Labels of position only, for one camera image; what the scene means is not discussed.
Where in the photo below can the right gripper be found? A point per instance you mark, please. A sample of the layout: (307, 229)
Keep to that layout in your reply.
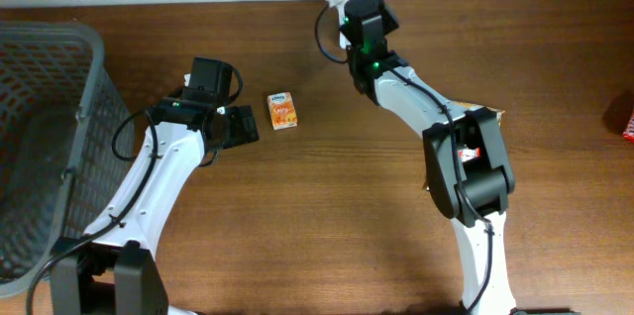
(390, 20)

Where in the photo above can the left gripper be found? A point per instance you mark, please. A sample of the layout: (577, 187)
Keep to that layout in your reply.
(240, 127)

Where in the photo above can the orange Kleenex tissue pack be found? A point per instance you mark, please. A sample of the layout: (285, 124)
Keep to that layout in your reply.
(282, 111)

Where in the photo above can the yellow wet wipes pack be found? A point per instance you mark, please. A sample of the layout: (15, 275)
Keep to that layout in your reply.
(471, 106)

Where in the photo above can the red snack bag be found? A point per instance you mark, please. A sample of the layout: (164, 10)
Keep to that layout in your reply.
(628, 133)

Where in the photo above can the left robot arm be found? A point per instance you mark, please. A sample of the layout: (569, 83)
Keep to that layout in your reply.
(111, 268)

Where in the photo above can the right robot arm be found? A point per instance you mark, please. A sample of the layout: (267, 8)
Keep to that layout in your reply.
(466, 162)

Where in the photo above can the grey plastic mesh basket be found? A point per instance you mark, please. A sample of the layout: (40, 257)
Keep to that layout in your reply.
(59, 113)

